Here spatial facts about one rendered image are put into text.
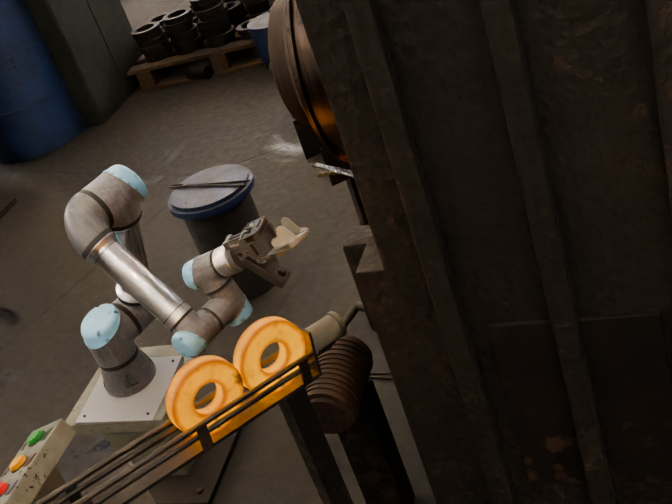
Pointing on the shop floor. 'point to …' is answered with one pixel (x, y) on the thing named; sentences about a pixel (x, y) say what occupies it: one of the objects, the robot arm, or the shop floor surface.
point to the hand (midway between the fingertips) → (306, 234)
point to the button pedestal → (39, 467)
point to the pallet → (195, 40)
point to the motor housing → (359, 421)
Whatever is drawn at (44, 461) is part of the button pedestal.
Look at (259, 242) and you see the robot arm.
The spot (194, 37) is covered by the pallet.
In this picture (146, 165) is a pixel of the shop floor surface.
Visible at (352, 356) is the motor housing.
